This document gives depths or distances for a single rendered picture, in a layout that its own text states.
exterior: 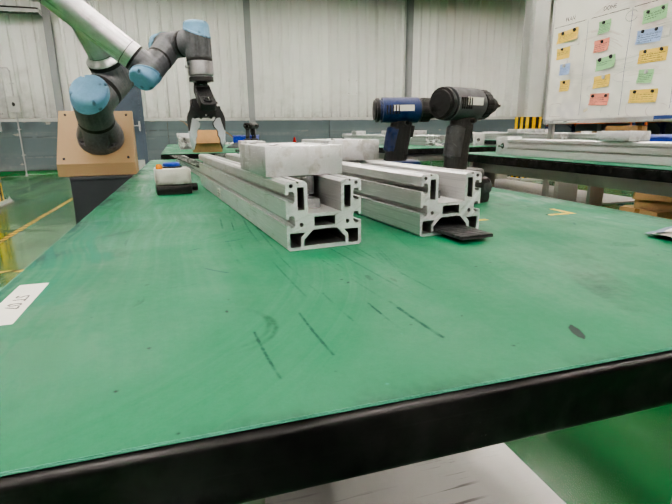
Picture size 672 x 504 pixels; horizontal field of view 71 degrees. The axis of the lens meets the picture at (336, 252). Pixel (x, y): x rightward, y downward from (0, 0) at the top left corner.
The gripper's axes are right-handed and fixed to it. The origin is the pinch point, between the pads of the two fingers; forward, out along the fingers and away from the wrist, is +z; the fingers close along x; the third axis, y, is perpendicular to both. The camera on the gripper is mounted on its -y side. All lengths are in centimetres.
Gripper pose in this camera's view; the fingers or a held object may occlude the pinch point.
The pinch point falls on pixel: (208, 145)
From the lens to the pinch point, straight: 153.4
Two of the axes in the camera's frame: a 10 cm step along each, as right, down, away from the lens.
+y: -3.8, -2.2, 9.0
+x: -9.2, 1.2, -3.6
